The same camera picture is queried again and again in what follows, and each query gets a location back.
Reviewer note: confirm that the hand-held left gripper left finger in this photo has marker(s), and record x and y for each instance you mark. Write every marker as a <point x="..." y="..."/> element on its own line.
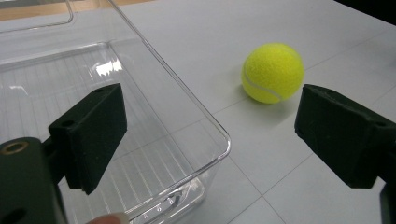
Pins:
<point x="90" y="137"/>

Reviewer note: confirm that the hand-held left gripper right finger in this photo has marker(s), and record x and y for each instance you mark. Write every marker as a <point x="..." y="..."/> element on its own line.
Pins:
<point x="345" y="140"/>

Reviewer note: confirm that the clear plastic container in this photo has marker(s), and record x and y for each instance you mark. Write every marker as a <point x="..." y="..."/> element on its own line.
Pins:
<point x="155" y="124"/>

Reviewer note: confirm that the yellow tennis ball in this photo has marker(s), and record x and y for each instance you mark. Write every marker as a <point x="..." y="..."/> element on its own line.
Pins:
<point x="272" y="73"/>

